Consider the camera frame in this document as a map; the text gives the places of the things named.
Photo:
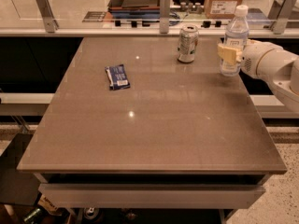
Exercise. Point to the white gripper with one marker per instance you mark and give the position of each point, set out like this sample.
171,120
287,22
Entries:
253,59

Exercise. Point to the blue plastic water bottle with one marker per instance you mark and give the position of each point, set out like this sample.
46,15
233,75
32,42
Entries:
236,35

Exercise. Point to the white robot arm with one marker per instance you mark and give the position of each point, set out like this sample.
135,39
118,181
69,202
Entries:
272,64

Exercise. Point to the green 7up can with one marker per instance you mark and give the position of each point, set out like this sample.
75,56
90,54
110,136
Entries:
187,43

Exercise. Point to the green bottle under table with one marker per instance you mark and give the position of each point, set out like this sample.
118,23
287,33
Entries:
33,217

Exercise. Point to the cardboard box with label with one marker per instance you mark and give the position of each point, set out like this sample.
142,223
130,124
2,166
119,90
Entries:
220,9

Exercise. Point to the blue snack packet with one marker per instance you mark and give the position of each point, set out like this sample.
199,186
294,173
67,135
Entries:
117,77

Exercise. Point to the grey table drawer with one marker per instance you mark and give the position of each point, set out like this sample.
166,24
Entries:
152,196

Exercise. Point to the right metal glass bracket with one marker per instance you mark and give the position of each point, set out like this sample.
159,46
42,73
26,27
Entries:
279,26

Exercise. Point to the metal glass bracket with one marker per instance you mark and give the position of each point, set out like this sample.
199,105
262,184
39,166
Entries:
279,26
164,16
50,24

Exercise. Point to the middle metal glass bracket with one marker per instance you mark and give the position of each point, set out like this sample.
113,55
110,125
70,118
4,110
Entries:
164,16

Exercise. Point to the left metal glass bracket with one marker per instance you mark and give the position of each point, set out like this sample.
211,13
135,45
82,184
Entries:
50,24

